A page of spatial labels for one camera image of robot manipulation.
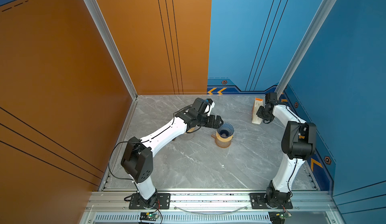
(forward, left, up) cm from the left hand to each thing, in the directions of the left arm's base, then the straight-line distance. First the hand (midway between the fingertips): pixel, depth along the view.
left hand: (217, 120), depth 82 cm
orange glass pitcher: (-4, -5, -19) cm, 20 cm away
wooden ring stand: (-7, -4, -10) cm, 12 cm away
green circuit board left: (-42, +34, -21) cm, 58 cm away
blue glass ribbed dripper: (-1, -6, -8) cm, 10 cm away
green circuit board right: (-41, -28, -20) cm, 54 cm away
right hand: (+14, -31, -12) cm, 36 cm away
